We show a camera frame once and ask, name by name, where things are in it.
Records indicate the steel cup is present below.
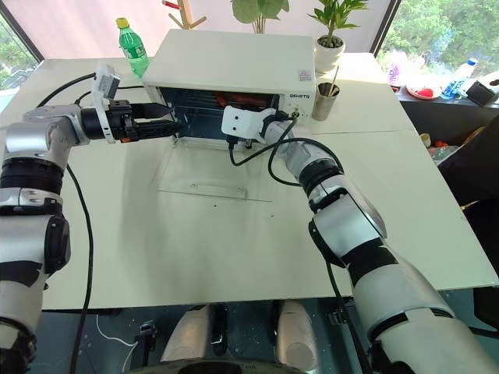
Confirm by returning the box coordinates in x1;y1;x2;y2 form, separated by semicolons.
313;81;342;122

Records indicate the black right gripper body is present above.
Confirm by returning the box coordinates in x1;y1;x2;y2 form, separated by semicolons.
225;135;255;151

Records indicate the blue and white bottle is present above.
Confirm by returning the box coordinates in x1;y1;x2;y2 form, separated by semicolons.
440;58;479;101

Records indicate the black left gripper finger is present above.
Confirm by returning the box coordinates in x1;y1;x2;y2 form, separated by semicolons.
130;102;173;120
134;118;183;139

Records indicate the dark side table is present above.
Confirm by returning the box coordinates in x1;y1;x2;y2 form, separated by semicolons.
396;88;499;157

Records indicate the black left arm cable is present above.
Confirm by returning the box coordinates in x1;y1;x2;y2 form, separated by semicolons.
36;73;97;374

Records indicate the purple bottle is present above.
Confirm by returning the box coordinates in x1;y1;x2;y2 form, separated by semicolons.
387;53;403;87

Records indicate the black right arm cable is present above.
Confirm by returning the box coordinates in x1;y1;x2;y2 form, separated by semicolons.
227;112;376;374

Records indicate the metal baking tray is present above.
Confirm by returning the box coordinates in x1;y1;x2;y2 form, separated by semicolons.
177;91;280;118

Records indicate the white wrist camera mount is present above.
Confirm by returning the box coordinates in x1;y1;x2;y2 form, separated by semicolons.
92;63;122;146
221;104;274;143

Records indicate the red plate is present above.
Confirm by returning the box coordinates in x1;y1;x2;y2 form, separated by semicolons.
405;83;442;101

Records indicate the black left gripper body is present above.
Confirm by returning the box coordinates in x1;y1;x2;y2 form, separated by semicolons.
104;98;139;144

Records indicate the black oven power cord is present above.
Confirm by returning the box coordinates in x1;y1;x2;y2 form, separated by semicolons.
73;84;146;107

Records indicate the white toaster oven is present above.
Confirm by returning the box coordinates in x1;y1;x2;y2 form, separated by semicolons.
141;28;317;146

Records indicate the thin wooden stick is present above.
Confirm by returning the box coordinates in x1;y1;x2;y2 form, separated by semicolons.
328;65;341;97

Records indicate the black box device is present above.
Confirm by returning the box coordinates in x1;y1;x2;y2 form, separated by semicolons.
465;79;499;107

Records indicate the green plastic soda bottle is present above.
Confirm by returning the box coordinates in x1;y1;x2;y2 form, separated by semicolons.
115;17;150;79

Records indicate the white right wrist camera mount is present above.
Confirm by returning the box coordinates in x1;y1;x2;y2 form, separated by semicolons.
221;104;274;143

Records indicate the white rounded robot leg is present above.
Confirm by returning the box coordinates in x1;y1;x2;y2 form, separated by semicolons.
161;305;212;363
275;301;319;364

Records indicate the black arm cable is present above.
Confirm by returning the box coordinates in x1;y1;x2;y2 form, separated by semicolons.
227;112;376;374
36;73;97;374

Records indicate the red sausage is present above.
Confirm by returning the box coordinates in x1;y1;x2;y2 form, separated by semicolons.
215;91;271;109

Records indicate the glass toaster oven door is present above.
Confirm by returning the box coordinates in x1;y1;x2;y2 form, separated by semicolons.
157;136;276;204

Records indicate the round-leaved green plant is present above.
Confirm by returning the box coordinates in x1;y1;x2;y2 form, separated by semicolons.
231;0;292;35

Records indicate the white plant pot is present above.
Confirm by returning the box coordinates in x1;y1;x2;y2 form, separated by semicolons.
313;34;346;75

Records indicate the thin white floor cable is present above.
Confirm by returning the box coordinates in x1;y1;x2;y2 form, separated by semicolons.
94;314;138;351

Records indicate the wooden coat rack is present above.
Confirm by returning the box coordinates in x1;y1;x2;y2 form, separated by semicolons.
167;0;208;30

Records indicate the narrow-leaved green plant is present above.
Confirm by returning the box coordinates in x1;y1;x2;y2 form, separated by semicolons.
306;0;369;48

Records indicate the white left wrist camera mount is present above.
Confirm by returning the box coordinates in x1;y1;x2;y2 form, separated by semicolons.
92;63;122;146

